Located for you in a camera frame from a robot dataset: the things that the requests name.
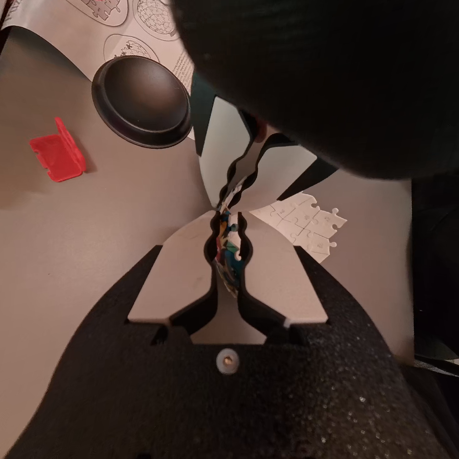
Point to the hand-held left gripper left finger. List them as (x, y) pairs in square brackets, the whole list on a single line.
[(172, 283)]

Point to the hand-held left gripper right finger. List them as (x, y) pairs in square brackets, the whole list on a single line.
[(283, 283)]

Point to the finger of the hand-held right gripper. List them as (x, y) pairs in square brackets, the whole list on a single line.
[(218, 143), (283, 168)]

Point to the partly built white puzzle ball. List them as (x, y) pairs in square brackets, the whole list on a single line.
[(304, 222)]

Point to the black round puzzle stand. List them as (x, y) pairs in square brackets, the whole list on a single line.
[(143, 96)]

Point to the folded puzzle instruction leaflet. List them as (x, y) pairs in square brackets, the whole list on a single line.
[(82, 39)]

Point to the red plastic case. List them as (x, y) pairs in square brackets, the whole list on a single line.
[(57, 157)]

